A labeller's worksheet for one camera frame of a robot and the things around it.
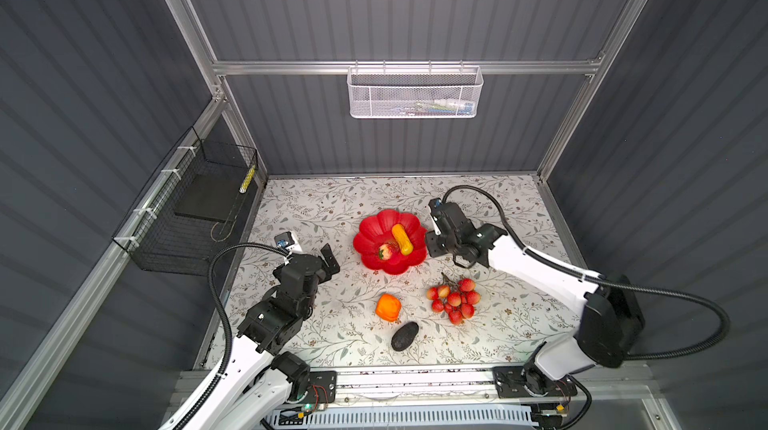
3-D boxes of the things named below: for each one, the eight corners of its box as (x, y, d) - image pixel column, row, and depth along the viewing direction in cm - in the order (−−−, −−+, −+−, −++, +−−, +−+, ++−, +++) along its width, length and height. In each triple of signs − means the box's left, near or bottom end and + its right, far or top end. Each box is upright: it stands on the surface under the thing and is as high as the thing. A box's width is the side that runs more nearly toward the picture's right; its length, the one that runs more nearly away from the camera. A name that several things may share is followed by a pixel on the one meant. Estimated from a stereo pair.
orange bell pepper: (374, 314, 87) (373, 306, 82) (386, 298, 90) (386, 289, 86) (392, 327, 85) (392, 320, 80) (403, 310, 88) (404, 302, 83)
